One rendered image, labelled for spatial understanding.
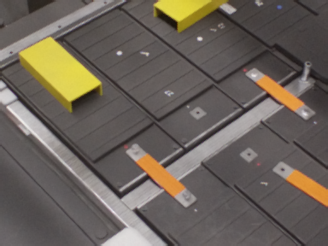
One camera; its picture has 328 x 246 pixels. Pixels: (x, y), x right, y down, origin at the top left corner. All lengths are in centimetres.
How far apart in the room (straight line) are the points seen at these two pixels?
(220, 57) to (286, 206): 35
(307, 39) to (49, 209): 64
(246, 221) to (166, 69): 36
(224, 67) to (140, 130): 22
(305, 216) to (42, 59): 55
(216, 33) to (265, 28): 10
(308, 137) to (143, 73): 33
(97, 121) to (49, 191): 26
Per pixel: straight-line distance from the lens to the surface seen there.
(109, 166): 127
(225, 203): 122
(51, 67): 138
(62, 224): 108
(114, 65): 142
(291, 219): 121
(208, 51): 145
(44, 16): 174
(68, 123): 133
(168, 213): 121
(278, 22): 153
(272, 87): 140
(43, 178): 112
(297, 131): 134
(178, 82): 139
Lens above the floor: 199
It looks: 48 degrees down
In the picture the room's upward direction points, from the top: 1 degrees clockwise
